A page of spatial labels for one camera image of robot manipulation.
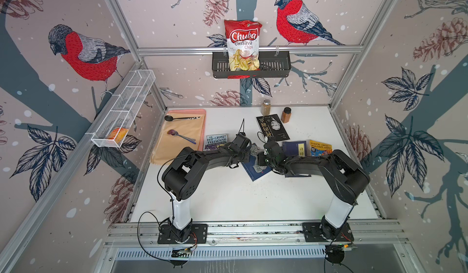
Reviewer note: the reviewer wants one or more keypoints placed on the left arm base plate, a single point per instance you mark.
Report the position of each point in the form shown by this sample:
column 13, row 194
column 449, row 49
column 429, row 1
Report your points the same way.
column 192, row 234

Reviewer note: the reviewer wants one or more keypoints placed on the purple spoon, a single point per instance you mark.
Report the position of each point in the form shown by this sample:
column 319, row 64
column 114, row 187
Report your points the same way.
column 173, row 132

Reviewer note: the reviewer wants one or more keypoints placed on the grey treehouse paperback book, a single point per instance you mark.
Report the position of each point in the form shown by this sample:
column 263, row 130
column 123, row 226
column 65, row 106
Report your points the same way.
column 214, row 142

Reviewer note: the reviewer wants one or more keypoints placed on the grey striped cleaning cloth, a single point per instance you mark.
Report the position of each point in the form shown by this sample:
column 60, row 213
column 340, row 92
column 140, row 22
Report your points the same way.
column 255, row 152

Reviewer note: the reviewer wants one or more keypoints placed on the red cassava chips bag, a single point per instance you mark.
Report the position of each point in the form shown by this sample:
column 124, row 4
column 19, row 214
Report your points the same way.
column 243, row 43

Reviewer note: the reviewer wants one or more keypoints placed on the black Chinese paperback book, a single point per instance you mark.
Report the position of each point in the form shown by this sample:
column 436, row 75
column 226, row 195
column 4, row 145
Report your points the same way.
column 272, row 128

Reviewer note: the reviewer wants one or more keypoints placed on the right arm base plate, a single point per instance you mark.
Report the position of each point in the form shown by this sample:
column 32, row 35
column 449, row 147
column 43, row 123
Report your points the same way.
column 314, row 233

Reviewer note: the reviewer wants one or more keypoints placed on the glass jar brown spice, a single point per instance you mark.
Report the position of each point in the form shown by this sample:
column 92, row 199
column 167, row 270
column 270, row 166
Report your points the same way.
column 266, row 107

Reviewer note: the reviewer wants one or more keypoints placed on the glass jar orange spice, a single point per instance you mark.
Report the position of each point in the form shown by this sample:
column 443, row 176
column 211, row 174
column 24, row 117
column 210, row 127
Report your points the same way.
column 286, row 115

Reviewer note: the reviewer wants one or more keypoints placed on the orange packet in shelf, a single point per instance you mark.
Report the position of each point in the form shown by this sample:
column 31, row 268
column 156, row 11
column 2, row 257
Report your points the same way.
column 118, row 134

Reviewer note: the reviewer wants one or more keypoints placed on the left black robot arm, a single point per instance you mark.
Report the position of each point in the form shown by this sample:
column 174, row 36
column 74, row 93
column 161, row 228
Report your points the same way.
column 184, row 174

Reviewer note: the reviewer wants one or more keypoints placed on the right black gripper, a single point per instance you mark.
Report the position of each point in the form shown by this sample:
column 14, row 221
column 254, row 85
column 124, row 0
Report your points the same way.
column 260, row 157

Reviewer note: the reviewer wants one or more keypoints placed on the yellow treehouse paperback book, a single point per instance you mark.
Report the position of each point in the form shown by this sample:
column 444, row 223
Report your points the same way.
column 317, row 149

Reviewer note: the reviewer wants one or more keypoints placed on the black spoon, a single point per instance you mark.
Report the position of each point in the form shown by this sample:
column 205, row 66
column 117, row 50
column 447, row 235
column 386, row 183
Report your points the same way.
column 170, row 118

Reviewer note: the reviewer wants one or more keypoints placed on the black wall basket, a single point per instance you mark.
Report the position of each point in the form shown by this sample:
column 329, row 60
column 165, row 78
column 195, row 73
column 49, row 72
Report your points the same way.
column 272, row 65

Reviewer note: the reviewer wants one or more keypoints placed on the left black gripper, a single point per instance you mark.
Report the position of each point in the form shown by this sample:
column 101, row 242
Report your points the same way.
column 247, row 154

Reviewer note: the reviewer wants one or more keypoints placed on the navy thread-bound book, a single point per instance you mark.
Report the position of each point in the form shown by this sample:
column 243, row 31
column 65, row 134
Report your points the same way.
column 254, row 171

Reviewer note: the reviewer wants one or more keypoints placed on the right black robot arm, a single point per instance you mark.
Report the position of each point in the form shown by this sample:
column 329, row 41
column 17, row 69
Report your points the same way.
column 345, row 178

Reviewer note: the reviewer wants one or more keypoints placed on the white wire wall shelf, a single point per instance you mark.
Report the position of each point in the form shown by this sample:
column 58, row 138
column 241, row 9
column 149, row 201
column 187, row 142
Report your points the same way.
column 126, row 107

